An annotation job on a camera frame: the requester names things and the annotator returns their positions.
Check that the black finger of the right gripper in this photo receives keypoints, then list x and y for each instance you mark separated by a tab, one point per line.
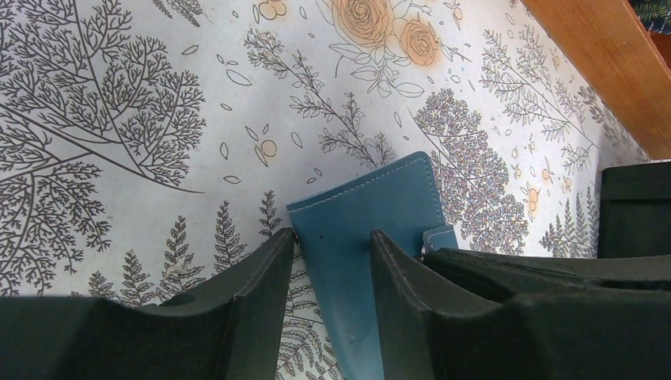
500	277

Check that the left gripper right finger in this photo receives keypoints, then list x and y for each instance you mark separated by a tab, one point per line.
430	328

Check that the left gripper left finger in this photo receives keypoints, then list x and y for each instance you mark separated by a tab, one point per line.
228	327

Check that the blue leather card holder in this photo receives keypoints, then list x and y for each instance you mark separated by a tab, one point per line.
333	231

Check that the orange compartment tray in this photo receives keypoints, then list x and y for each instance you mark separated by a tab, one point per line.
609	46

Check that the black card box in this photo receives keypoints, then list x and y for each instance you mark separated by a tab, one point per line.
635	211

